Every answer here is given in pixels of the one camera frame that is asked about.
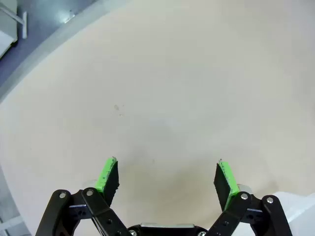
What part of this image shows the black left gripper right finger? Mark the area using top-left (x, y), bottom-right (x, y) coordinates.
top-left (207, 159), bottom-right (293, 236)

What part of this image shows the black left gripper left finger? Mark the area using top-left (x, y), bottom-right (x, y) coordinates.
top-left (35, 156), bottom-right (129, 236)

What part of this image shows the white flat block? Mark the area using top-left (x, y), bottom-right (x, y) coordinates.
top-left (272, 190), bottom-right (315, 236)

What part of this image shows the white furniture with bar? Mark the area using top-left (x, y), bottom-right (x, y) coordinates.
top-left (0, 0), bottom-right (28, 59)

